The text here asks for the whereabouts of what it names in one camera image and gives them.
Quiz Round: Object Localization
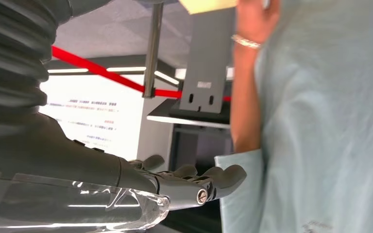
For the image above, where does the person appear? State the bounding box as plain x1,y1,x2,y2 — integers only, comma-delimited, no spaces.
214,0,373,233

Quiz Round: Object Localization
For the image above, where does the grey kiosk stand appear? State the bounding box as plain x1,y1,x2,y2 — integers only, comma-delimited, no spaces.
178,7,237,115

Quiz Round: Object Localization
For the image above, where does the white text signboard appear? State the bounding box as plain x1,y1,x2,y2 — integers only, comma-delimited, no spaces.
39,74,146,162

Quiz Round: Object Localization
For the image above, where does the red barrier belt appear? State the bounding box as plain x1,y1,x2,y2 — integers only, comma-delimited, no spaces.
51,45,232,103

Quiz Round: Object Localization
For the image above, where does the white bracelet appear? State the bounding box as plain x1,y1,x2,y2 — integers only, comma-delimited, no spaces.
231,33,262,50

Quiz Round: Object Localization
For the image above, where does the chrome stanchion post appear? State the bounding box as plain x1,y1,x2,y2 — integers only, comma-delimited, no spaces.
142,2,165,99

